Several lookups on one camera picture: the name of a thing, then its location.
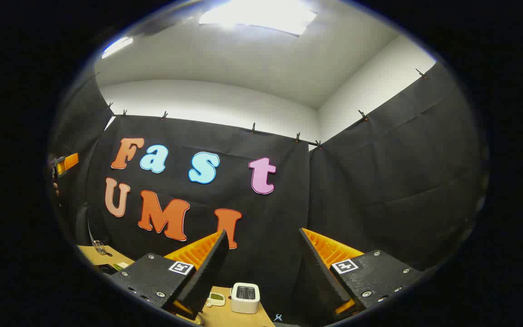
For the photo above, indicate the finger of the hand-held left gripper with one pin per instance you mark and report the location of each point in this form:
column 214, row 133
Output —
column 68, row 162

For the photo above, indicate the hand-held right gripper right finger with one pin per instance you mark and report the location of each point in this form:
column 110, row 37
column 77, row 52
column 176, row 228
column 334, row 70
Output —
column 323, row 272

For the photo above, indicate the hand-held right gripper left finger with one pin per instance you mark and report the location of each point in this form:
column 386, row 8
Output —
column 207, row 277

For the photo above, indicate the white divided bean tray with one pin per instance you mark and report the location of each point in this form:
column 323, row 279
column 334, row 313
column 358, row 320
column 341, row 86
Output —
column 217, row 299

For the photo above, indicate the white toaster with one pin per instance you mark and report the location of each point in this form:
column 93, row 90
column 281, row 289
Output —
column 244, row 304

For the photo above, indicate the clear glass cup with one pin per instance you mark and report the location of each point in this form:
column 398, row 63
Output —
column 100, row 248

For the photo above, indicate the black backdrop cloth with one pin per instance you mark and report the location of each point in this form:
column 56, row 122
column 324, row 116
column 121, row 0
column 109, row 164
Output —
column 379, row 181

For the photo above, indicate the small ceiling light panel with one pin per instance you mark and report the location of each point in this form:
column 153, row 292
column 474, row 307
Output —
column 117, row 46

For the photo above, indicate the row of black cloth clips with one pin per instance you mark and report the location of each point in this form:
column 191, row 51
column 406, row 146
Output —
column 253, row 128

